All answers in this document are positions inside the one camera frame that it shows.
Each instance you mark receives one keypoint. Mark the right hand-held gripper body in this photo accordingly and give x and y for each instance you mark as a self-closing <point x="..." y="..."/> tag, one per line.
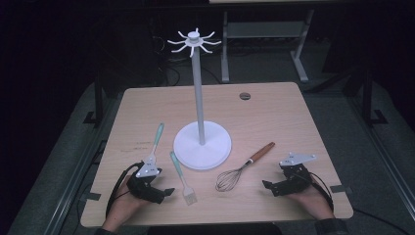
<point x="295" y="178"/>

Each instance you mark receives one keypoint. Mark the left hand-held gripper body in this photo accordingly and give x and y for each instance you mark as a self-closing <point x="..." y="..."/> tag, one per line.
<point x="143" y="186"/>

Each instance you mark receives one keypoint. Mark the white utensil rack with hooks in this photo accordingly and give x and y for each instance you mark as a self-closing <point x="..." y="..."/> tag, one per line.
<point x="198" y="98"/>

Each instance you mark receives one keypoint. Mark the person's left hand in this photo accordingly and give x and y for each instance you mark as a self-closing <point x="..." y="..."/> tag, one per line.
<point x="125" y="205"/>

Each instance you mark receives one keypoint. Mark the person's right hand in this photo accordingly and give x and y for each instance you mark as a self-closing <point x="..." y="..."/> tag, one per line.
<point x="310" y="200"/>

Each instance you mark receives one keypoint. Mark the grey tape strip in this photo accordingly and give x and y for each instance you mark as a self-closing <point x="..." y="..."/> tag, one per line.
<point x="341" y="189"/>
<point x="91" y="196"/>

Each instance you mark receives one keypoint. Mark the round grey table grommet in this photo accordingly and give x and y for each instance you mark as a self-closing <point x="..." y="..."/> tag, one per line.
<point x="244" y="96"/>

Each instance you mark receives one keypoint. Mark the black metal stand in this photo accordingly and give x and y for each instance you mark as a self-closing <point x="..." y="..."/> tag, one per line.
<point x="368" y="98"/>
<point x="98" y="98"/>

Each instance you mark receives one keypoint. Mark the grey metal desk frame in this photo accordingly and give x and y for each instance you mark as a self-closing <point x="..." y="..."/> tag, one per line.
<point x="266" y="30"/>

